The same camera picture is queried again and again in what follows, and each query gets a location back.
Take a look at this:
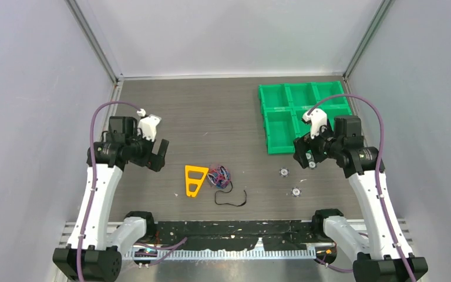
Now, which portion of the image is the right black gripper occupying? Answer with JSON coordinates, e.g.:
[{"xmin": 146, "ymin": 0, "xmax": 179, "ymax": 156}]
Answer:
[{"xmin": 292, "ymin": 119, "xmax": 342, "ymax": 169}]

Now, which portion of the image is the black cable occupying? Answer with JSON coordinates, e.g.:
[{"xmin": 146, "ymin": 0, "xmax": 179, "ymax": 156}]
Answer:
[{"xmin": 214, "ymin": 181, "xmax": 248, "ymax": 208}]

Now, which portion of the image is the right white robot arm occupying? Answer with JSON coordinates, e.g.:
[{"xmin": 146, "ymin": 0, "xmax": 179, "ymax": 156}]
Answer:
[{"xmin": 294, "ymin": 112, "xmax": 428, "ymax": 281}]

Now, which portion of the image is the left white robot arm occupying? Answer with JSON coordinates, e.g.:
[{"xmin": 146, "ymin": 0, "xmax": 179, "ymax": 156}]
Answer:
[{"xmin": 52, "ymin": 115, "xmax": 169, "ymax": 281}]

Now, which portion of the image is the poker chip centre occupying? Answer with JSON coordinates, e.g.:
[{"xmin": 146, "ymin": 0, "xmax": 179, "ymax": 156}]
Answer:
[{"xmin": 279, "ymin": 167, "xmax": 290, "ymax": 177}]

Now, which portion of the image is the poker chip lower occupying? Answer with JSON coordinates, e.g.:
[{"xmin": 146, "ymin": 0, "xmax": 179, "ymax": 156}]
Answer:
[{"xmin": 291, "ymin": 187, "xmax": 301, "ymax": 197}]

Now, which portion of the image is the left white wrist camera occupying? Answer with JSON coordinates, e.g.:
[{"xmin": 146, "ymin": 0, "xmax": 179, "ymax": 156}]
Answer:
[{"xmin": 136, "ymin": 108, "xmax": 162, "ymax": 142}]

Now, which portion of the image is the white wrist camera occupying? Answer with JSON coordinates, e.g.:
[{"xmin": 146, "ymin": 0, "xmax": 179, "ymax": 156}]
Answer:
[
  {"xmin": 301, "ymin": 109, "xmax": 328, "ymax": 139},
  {"xmin": 136, "ymin": 108, "xmax": 162, "ymax": 142}
]

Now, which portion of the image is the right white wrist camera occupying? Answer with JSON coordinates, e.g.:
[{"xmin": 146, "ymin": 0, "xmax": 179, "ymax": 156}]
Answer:
[{"xmin": 301, "ymin": 109, "xmax": 328, "ymax": 139}]

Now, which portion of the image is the yellow triangular plastic frame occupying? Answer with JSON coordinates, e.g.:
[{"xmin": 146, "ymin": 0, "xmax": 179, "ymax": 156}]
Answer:
[{"xmin": 184, "ymin": 165, "xmax": 209, "ymax": 197}]

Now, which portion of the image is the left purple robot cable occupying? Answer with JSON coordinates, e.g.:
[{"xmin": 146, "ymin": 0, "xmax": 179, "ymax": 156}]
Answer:
[{"xmin": 75, "ymin": 101, "xmax": 145, "ymax": 282}]

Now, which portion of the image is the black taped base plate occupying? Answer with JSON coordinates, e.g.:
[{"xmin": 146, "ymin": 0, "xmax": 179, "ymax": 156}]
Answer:
[{"xmin": 153, "ymin": 220, "xmax": 334, "ymax": 251}]

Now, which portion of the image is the slotted aluminium cable duct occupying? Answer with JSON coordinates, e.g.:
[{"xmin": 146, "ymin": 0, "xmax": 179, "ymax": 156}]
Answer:
[{"xmin": 122, "ymin": 247, "xmax": 317, "ymax": 261}]

